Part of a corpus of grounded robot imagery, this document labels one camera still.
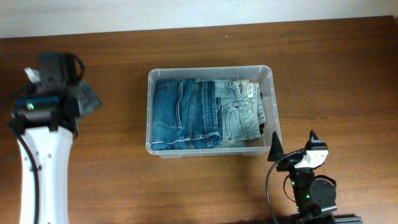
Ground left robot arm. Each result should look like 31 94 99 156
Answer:
8 52 102 223

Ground dark blue jeans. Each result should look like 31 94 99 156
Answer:
151 78 223 151

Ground black garment taped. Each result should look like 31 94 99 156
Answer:
257 91 266 136

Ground light blue jeans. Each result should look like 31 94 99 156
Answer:
215 80 266 145

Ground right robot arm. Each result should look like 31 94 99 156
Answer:
266 130 363 224

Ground clear plastic storage container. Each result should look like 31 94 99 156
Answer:
146 65 282 159

